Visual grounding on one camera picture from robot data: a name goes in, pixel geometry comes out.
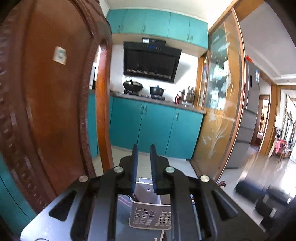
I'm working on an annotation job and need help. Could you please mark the carved wooden chair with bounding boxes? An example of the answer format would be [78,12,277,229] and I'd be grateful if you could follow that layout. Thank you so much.
[1,1,113,213]

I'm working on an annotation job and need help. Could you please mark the steel stock pot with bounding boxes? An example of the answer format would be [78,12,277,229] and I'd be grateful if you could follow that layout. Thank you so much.
[180,86,195,104]

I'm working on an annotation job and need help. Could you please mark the black range hood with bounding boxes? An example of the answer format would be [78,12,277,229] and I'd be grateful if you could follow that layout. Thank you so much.
[123,41,182,83]

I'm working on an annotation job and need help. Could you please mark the silver refrigerator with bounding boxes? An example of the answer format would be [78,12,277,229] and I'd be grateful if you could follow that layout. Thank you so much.
[226,60,260,169]

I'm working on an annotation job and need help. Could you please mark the black cooking pot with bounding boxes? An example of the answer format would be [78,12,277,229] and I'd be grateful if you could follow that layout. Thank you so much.
[150,85,164,96]

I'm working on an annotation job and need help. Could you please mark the glass sliding door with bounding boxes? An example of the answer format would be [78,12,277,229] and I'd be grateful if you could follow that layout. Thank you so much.
[191,9,246,182]

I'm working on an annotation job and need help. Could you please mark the red bottle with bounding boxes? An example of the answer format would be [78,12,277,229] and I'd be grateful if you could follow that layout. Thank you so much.
[175,94,180,104]

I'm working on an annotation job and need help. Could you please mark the black wok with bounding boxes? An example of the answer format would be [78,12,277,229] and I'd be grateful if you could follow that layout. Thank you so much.
[123,78,143,92]

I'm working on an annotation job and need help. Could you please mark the teal cabinets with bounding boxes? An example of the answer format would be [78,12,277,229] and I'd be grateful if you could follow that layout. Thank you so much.
[87,92,205,160]
[107,9,208,49]

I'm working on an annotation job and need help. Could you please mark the blue striped towel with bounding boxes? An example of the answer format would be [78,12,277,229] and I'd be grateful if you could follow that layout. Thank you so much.
[87,194,202,241]

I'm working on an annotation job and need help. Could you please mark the teal lower cabinets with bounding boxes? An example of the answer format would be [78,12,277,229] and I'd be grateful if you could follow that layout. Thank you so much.
[87,92,205,160]

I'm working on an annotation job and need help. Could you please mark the teal upper cabinets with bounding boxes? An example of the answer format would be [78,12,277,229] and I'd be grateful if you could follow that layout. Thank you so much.
[107,9,208,49]

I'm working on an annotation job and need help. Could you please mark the beige plastic utensil basket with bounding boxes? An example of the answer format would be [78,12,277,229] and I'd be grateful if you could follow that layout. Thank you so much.
[129,178,171,230]

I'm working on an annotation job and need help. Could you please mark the beige chopstick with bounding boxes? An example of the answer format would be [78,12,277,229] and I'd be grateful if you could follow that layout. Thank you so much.
[154,230,165,241]

